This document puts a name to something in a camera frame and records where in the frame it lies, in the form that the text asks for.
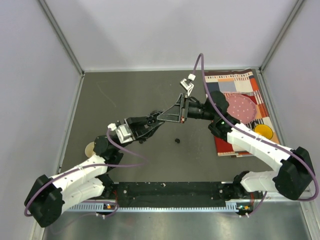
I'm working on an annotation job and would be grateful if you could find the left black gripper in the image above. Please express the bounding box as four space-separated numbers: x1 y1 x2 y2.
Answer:
114 113 163 152

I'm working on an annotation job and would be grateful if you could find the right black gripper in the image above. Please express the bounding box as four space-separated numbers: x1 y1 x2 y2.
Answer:
157 94 216 124

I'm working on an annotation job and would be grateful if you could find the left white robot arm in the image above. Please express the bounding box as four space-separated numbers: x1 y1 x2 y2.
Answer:
24 111 164 228

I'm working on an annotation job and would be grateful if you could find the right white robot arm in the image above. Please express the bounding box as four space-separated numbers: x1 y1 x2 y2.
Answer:
157 91 315 200

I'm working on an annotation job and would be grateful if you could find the pink dotted plate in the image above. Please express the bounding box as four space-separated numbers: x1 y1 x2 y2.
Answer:
225 93 257 124

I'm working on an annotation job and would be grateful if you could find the orange patterned cloth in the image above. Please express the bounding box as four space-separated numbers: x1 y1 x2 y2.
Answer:
204 68 281 158

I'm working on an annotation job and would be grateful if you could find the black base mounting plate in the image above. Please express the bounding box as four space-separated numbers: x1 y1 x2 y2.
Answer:
109 181 265 208

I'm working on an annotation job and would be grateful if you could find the yellow translucent cup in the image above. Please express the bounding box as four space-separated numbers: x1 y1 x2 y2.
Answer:
253 124 274 140

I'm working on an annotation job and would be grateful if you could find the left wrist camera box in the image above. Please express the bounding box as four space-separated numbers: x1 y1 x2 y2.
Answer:
107 123 135 144

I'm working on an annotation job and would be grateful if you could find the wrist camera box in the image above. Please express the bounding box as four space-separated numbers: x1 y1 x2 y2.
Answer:
107 123 135 144
180 73 196 97

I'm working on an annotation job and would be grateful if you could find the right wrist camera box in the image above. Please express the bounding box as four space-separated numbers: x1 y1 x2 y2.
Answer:
180 73 196 97

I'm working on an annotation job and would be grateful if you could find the cream mug black handle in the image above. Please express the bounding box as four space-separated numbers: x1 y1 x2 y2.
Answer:
84 141 96 158

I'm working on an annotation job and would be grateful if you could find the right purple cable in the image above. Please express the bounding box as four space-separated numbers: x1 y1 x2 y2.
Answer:
193 53 317 217

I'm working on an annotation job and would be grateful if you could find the purple cable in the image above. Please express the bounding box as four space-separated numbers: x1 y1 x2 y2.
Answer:
23 128 151 221
193 53 317 217

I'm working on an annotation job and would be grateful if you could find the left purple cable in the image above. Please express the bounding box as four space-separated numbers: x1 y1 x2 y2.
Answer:
23 128 151 221

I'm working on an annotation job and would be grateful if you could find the aluminium frame rail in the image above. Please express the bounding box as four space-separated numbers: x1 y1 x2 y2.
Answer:
42 191 319 240

